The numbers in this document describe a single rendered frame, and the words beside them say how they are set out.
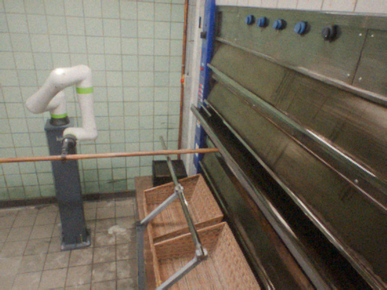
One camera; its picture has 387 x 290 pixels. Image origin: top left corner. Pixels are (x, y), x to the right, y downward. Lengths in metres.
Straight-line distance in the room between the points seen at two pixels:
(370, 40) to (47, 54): 2.60
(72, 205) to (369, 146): 2.37
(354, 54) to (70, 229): 2.59
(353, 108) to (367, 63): 0.13
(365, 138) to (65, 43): 2.57
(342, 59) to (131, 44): 2.21
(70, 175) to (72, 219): 0.46
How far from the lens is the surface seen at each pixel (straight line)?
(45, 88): 2.14
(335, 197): 1.10
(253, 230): 1.69
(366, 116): 0.99
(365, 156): 0.95
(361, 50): 1.02
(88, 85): 2.13
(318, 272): 0.98
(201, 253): 1.30
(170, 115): 3.19
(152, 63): 3.02
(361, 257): 1.02
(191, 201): 2.53
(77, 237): 3.04
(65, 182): 2.69
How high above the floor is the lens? 2.10
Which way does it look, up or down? 26 degrees down
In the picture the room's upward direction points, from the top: 4 degrees clockwise
